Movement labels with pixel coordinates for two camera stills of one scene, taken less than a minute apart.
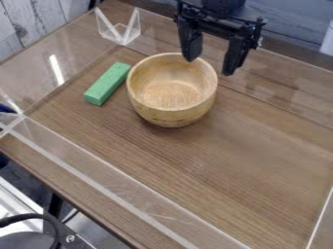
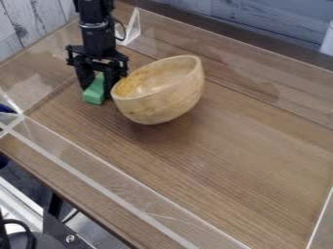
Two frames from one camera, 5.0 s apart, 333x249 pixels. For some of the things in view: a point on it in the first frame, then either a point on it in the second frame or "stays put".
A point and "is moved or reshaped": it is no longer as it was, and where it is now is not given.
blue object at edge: (7, 108) stays put
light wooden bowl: (170, 89) is moved or reshaped
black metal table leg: (55, 205) stays put
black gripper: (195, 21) to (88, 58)
